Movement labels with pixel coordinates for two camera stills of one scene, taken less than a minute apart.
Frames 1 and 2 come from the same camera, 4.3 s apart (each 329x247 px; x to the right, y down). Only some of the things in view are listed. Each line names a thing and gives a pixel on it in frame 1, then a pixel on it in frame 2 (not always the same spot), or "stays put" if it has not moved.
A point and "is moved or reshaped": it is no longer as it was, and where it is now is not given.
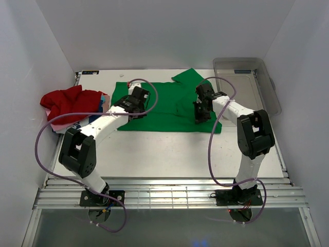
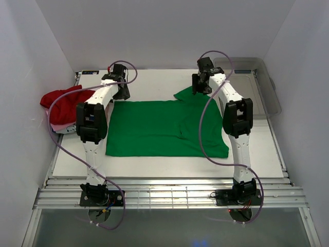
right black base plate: x=238 y=197 stays put
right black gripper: x=201 y=108 → x=198 y=85
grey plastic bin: x=248 y=82 stays put
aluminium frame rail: x=277 y=193 stays put
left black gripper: x=142 y=93 → x=123 y=90
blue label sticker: x=90 y=72 stays put
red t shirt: x=71 y=100 stays put
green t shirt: x=170 y=106 is moved or reshaped
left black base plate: x=88 y=198 stays put
